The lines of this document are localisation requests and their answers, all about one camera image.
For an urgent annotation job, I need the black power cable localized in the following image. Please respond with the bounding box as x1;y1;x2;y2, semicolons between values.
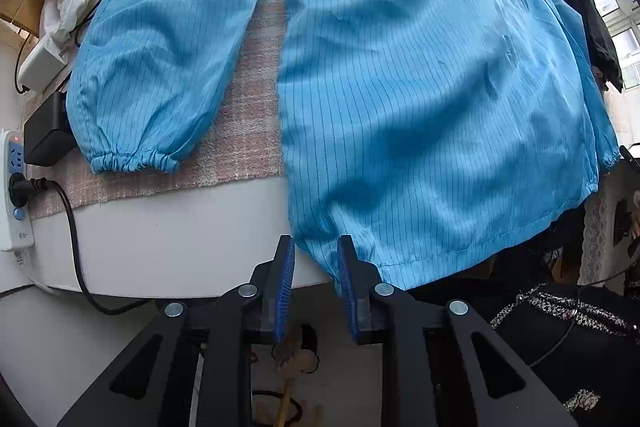
10;174;166;315

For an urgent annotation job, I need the black power adapter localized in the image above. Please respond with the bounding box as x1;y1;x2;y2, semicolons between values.
23;92;78;166

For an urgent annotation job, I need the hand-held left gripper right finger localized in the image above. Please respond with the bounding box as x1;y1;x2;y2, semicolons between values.
336;234;581;427

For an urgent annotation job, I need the pink plaid mat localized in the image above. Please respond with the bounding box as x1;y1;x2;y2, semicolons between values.
25;0;296;220

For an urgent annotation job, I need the blue striped jacket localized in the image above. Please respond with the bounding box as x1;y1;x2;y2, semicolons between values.
66;0;621;292

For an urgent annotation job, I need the white charger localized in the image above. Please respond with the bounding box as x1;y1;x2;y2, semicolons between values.
17;34;68;94

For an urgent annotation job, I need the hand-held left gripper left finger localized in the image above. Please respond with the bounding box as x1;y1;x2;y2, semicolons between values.
56;234;297;427

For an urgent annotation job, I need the white power strip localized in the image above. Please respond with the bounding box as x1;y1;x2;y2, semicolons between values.
0;127;36;253

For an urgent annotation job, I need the grey lace cloth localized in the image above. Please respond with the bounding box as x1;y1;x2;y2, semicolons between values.
577;192;611;285

